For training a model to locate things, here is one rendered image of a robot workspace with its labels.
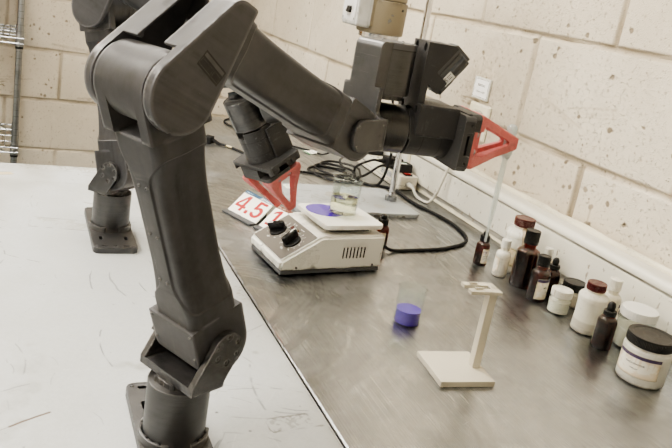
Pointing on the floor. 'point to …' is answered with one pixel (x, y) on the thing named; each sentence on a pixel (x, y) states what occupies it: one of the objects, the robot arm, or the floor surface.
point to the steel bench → (431, 339)
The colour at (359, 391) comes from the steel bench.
